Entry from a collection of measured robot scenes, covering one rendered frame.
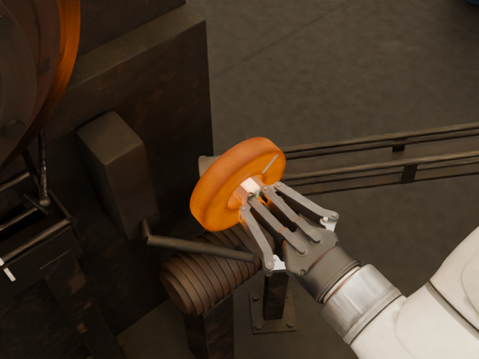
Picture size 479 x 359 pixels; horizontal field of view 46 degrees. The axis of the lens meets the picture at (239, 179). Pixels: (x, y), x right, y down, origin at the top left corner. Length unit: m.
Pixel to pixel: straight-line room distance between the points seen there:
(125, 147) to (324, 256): 0.37
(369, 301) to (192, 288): 0.46
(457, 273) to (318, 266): 0.16
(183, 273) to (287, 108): 1.10
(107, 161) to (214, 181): 0.22
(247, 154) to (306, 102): 1.35
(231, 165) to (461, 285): 0.31
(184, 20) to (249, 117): 1.06
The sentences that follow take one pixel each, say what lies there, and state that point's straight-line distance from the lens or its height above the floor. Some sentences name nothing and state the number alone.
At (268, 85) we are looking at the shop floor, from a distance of 2.12.
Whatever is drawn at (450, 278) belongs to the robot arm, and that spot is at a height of 0.92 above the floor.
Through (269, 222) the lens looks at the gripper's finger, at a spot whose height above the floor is 0.85.
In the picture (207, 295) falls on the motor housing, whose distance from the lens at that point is 1.08.
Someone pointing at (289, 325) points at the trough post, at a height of 0.02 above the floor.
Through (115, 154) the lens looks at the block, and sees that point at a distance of 0.89.
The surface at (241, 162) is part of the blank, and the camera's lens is 0.73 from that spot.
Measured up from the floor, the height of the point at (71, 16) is 1.06.
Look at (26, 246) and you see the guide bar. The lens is 0.94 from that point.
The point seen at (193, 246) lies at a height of 0.58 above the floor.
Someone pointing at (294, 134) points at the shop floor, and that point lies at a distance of 1.96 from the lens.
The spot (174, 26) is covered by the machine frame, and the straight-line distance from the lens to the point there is 0.98.
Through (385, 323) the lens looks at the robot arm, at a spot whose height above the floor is 0.87.
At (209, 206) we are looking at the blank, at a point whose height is 0.86.
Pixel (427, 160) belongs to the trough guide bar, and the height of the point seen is 0.70.
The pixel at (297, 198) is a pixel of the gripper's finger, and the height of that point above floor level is 0.85.
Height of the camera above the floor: 1.48
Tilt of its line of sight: 54 degrees down
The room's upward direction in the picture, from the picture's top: straight up
